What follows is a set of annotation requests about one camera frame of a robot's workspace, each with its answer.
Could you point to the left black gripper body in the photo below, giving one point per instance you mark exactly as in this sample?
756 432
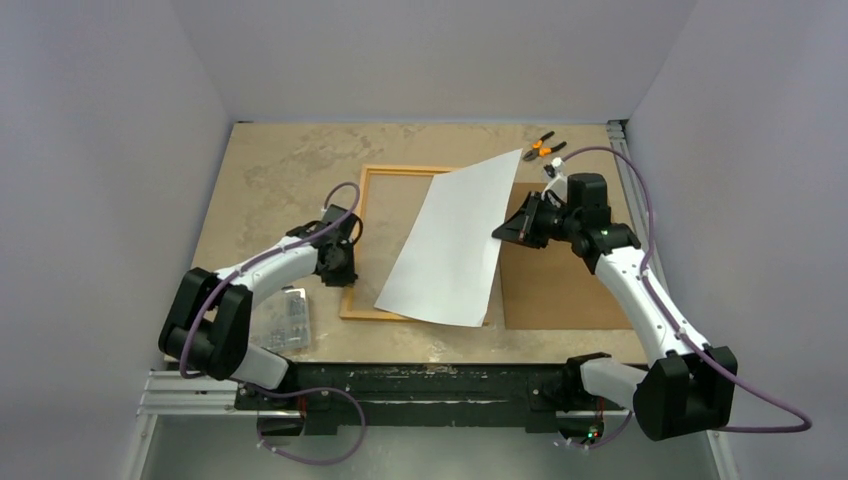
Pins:
343 272

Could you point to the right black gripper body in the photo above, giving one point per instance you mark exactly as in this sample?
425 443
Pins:
531 221

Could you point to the orange wooden picture frame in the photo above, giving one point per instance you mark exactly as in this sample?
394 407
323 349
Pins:
364 218

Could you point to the brown backing board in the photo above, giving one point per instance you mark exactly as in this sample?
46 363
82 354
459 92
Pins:
552 289

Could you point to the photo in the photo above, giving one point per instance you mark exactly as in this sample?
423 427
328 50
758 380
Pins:
450 245

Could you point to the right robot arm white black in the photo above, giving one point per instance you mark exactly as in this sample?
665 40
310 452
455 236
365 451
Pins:
682 391

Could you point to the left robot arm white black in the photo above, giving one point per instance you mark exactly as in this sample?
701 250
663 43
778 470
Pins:
207 328

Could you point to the orange black pliers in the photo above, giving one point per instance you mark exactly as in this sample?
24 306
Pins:
540 149

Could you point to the clear plastic screw box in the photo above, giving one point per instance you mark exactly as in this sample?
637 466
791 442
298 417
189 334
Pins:
282 322

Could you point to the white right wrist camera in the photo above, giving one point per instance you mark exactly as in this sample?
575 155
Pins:
557 184

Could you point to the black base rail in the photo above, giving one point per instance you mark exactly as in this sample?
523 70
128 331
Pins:
323 396

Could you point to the aluminium extrusion rail front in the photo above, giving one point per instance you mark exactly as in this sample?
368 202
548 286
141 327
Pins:
168 393

